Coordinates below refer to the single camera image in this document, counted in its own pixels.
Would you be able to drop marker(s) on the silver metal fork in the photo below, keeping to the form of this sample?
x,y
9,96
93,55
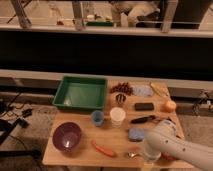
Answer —
x,y
132,155

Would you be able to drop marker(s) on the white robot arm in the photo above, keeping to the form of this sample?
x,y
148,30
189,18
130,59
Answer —
x,y
162,139

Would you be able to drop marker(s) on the purple bowl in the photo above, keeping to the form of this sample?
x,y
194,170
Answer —
x,y
66,136

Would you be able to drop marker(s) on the bunch of red grapes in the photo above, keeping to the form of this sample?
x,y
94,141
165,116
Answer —
x,y
122,88

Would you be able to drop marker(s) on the small metal cup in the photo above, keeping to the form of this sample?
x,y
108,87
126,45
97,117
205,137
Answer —
x,y
120,99

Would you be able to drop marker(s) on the green plastic tray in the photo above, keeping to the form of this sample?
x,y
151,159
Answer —
x,y
81,93

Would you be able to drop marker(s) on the white plastic cup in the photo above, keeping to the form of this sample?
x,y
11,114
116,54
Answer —
x,y
117,116

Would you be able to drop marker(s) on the blue plastic cup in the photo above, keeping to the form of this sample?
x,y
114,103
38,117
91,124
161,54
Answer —
x,y
97,118

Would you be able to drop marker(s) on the clear plastic bag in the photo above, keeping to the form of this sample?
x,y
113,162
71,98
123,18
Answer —
x,y
144,91

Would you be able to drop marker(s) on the black rectangular block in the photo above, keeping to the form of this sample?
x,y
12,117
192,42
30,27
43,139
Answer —
x,y
144,106

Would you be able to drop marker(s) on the yellow banana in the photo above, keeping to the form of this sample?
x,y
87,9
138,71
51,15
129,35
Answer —
x,y
159,90

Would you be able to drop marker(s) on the blue sponge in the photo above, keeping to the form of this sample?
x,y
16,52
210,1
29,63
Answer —
x,y
136,134

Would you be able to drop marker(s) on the orange fruit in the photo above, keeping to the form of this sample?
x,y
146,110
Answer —
x,y
170,106

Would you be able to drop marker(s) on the orange carrot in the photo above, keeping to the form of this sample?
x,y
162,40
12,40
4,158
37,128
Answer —
x,y
103,150

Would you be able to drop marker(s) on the black handled knife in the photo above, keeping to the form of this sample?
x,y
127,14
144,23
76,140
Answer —
x,y
143,119

